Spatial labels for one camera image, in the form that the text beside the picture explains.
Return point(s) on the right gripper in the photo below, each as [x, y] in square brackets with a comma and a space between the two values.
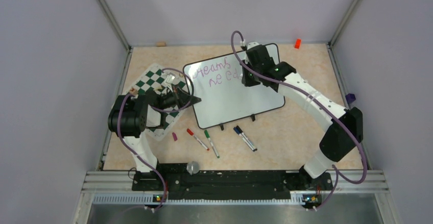
[248, 82]

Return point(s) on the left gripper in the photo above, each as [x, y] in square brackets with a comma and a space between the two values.
[182, 98]

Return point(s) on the whiteboard with black frame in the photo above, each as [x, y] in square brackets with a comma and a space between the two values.
[218, 83]

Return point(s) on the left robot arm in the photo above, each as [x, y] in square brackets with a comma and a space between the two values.
[131, 115]

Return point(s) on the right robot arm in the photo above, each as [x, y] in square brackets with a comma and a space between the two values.
[343, 127]

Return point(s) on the red whiteboard marker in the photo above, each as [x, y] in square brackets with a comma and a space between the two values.
[197, 139]

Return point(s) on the green whiteboard marker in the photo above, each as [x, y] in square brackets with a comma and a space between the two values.
[212, 144]

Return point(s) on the whiteboard metal stand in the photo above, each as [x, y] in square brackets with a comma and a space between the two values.
[251, 117]

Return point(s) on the black whiteboard marker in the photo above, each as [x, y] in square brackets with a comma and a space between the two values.
[247, 139]

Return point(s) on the blue whiteboard marker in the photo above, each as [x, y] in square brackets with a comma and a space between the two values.
[243, 139]

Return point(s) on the pink marker cap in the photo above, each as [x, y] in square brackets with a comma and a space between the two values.
[175, 138]

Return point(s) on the green white chessboard mat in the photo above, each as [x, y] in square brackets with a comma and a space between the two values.
[153, 79]

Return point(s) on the orange toy block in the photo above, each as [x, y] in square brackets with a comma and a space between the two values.
[298, 43]

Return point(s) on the wooden chess piece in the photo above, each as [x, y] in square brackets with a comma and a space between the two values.
[133, 92]

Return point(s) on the grey round knob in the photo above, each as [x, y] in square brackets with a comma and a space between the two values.
[193, 167]

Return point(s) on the purple object at edge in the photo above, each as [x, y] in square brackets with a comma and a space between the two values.
[350, 98]

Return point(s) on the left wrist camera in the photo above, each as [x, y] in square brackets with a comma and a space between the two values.
[169, 79]

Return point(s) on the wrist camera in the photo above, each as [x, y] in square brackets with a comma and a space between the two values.
[246, 46]
[169, 79]

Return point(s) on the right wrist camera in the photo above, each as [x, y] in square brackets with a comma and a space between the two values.
[246, 46]

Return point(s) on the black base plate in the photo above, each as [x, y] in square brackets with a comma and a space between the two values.
[227, 185]

